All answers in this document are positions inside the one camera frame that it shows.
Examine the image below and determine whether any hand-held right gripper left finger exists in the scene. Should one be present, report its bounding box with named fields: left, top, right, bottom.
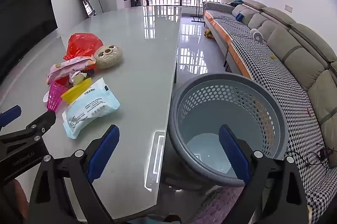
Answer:
left=28, top=124, right=120, bottom=224

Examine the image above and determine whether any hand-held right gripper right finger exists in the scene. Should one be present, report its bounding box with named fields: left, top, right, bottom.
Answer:
left=218, top=124, right=310, bottom=224

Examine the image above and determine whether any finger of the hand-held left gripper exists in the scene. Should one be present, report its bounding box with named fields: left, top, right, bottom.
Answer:
left=0, top=109, right=57, bottom=147
left=0, top=105, right=22, bottom=127

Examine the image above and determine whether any pink plastic mini basket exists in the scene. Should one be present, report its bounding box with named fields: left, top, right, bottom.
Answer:
left=43, top=81, right=67, bottom=112

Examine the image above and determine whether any yellow plastic piece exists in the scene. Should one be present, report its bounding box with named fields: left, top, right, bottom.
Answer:
left=60, top=78, right=92, bottom=105

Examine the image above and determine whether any white wet wipes packet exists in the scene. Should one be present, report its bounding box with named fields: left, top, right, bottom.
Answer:
left=62, top=78, right=121, bottom=139

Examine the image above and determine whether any white paper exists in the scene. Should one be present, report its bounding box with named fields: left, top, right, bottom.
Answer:
left=69, top=71, right=87, bottom=85

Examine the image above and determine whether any pink snack wrapper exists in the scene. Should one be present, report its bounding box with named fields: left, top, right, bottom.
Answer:
left=47, top=55, right=96, bottom=85

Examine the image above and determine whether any grey perforated basket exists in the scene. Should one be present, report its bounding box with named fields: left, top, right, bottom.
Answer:
left=168, top=73, right=289, bottom=188

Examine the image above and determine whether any person's left forearm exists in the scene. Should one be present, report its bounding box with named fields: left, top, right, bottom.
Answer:
left=0, top=179, right=29, bottom=224

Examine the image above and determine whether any purple rug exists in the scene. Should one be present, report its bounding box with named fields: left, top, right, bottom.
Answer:
left=190, top=186, right=248, bottom=224

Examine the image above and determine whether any red plastic bag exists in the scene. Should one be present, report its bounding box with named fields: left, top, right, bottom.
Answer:
left=63, top=33, right=104, bottom=61

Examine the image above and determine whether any black television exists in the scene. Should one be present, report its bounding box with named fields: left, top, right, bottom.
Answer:
left=0, top=0, right=58, bottom=85

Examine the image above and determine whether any houndstooth sofa cover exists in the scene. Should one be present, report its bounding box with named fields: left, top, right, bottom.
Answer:
left=203, top=1, right=337, bottom=219

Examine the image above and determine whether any round beige plush toy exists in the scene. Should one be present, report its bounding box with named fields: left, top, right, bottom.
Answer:
left=93, top=44, right=123, bottom=70

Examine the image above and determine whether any grey sofa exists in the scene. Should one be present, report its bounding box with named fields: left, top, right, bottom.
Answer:
left=226, top=0, right=337, bottom=161

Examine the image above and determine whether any black cable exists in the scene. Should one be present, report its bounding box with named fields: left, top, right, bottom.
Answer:
left=286, top=144, right=337, bottom=169

